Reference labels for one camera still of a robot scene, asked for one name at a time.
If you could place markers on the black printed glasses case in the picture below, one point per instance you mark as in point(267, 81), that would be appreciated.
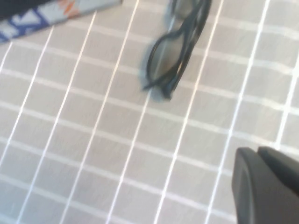
point(35, 21)

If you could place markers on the grey white-checked tablecloth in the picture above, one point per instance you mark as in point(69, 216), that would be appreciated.
point(116, 140)

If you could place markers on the black-framed sunglasses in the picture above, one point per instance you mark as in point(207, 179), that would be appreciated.
point(188, 42)

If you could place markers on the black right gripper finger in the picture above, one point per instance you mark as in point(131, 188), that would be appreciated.
point(268, 186)

